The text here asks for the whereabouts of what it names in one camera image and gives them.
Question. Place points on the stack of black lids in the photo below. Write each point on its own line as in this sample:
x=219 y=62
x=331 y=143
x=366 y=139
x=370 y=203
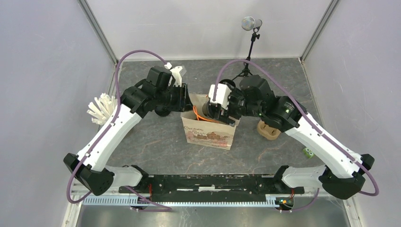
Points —
x=162 y=112

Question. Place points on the microphone on black tripod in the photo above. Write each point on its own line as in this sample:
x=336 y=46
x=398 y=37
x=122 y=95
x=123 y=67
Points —
x=249 y=24

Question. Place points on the white straws in cup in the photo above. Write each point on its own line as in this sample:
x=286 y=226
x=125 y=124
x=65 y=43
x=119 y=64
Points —
x=102 y=108

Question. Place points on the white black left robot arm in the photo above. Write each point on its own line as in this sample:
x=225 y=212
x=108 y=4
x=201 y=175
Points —
x=162 y=92

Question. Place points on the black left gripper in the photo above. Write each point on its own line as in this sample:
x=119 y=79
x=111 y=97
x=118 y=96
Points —
x=184 y=103

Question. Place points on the green toy figure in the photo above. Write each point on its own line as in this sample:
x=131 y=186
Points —
x=308 y=152

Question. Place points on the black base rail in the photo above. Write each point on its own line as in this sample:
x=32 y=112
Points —
x=133 y=187

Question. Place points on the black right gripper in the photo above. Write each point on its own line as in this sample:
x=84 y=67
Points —
x=222 y=114

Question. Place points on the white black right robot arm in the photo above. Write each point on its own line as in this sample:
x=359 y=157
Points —
x=342 y=172

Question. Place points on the paper takeout bag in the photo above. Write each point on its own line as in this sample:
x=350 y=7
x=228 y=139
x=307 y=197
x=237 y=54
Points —
x=198 y=130

